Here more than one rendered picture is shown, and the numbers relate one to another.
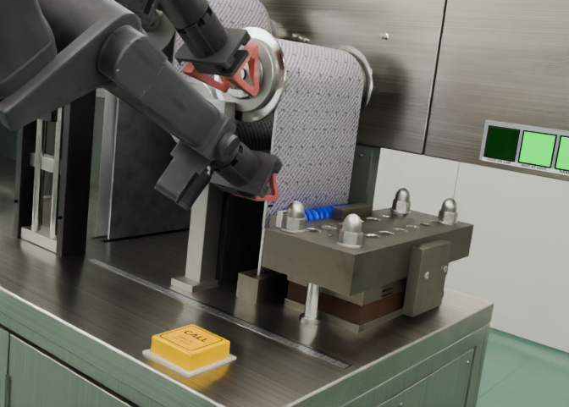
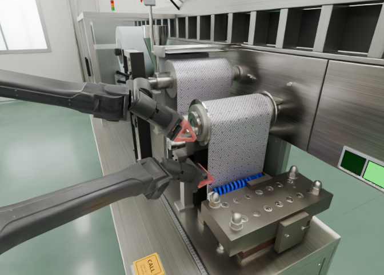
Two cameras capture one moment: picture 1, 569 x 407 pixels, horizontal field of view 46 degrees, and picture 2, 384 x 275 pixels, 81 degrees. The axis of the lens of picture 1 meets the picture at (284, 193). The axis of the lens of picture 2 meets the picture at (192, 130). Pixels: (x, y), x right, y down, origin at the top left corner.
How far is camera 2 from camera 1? 0.58 m
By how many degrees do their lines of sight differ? 29
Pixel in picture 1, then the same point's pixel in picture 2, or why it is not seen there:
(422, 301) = (285, 245)
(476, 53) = (342, 104)
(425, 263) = (287, 231)
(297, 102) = (223, 137)
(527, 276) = not seen: outside the picture
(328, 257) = (222, 232)
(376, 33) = (286, 80)
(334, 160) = (251, 155)
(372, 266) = (246, 240)
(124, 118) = not seen: hidden behind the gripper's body
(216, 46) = (164, 126)
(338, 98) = (252, 127)
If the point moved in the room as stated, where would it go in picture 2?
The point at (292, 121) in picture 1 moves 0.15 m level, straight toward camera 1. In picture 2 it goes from (220, 146) to (200, 171)
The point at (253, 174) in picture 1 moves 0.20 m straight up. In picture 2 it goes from (192, 180) to (192, 117)
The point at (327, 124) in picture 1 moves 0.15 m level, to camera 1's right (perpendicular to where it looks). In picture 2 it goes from (245, 141) to (295, 151)
